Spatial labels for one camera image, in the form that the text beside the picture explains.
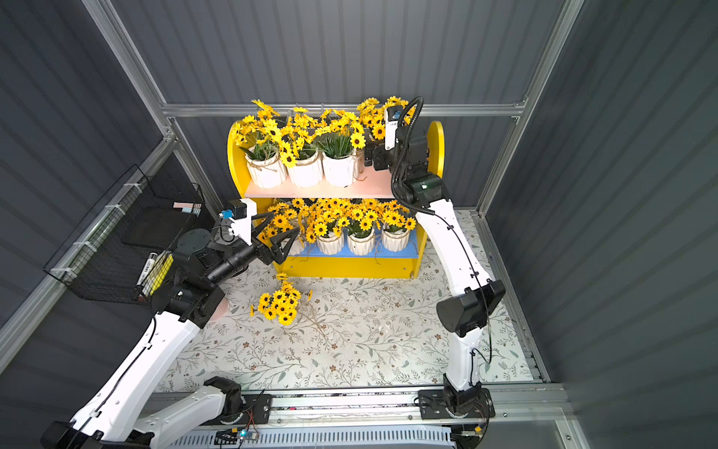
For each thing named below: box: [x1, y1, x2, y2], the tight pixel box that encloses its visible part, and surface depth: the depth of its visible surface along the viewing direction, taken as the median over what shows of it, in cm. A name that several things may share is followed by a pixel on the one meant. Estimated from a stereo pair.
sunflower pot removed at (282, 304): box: [249, 272, 314, 326], surface depth 80 cm
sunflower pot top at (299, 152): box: [279, 106, 324, 188], surface depth 66 cm
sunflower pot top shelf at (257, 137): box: [231, 99, 287, 189], surface depth 68 cm
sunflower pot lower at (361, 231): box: [346, 206, 379, 257], surface depth 86 cm
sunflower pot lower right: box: [378, 199, 417, 253], surface depth 86 cm
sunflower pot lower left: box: [258, 198, 306, 248], surface depth 82 cm
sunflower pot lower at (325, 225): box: [306, 198, 351, 256], surface depth 84 cm
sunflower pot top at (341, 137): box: [314, 109, 367, 188], surface depth 68 cm
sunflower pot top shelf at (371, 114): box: [357, 95, 417, 145], surface depth 69 cm
